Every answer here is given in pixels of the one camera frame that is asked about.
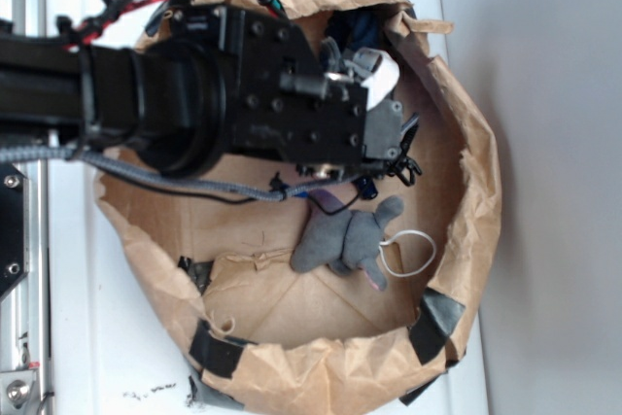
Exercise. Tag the black octagonal mount plate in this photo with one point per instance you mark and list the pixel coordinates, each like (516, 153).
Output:
(13, 228)

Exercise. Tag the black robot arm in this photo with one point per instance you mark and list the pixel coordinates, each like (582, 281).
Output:
(97, 98)

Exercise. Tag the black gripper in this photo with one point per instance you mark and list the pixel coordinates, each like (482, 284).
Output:
(266, 94)

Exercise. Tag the grey plush bunny toy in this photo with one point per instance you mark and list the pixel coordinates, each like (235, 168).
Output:
(343, 239)

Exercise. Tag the brown paper bag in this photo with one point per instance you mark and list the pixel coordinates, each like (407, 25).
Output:
(280, 342)

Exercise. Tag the aluminium rail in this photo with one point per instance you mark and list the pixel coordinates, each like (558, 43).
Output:
(26, 362)

